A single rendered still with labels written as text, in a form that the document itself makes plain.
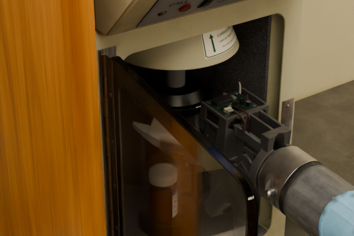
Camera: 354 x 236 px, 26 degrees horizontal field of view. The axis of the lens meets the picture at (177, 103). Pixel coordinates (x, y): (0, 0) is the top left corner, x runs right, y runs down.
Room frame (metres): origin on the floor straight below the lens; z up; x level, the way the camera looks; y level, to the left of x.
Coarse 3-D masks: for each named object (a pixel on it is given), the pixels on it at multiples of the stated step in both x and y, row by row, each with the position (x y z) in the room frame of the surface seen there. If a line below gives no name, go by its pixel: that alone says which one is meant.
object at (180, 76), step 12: (168, 72) 0.96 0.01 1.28; (180, 72) 0.96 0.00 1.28; (156, 84) 0.97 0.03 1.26; (168, 84) 0.96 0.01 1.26; (180, 84) 0.96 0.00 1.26; (192, 84) 0.97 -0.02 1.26; (168, 96) 0.94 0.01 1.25; (180, 96) 0.94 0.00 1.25; (192, 96) 0.94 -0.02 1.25; (204, 96) 0.95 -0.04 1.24
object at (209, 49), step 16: (208, 32) 0.92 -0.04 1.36; (224, 32) 0.94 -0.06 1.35; (160, 48) 0.90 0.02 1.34; (176, 48) 0.89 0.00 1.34; (192, 48) 0.90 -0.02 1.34; (208, 48) 0.91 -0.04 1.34; (224, 48) 0.92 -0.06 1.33; (144, 64) 0.89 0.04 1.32; (160, 64) 0.89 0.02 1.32; (176, 64) 0.89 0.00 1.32; (192, 64) 0.89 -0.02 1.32; (208, 64) 0.90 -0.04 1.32
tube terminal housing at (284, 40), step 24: (264, 0) 0.93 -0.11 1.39; (288, 0) 0.96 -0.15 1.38; (168, 24) 0.84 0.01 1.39; (192, 24) 0.87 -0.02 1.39; (216, 24) 0.89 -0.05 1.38; (288, 24) 0.96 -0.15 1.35; (96, 48) 0.79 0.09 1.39; (120, 48) 0.80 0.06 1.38; (144, 48) 0.82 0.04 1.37; (288, 48) 0.96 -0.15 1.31; (288, 72) 0.96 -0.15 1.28; (288, 96) 0.97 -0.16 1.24; (264, 216) 0.98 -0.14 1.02
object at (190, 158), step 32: (128, 96) 0.72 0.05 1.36; (160, 96) 0.66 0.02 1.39; (128, 128) 0.72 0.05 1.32; (160, 128) 0.65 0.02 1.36; (192, 128) 0.60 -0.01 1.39; (128, 160) 0.73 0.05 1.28; (160, 160) 0.65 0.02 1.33; (192, 160) 0.59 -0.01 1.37; (224, 160) 0.55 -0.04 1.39; (128, 192) 0.73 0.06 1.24; (160, 192) 0.65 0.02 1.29; (192, 192) 0.59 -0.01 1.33; (224, 192) 0.53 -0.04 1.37; (128, 224) 0.73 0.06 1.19; (160, 224) 0.65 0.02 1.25; (192, 224) 0.58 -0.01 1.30; (224, 224) 0.53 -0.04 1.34
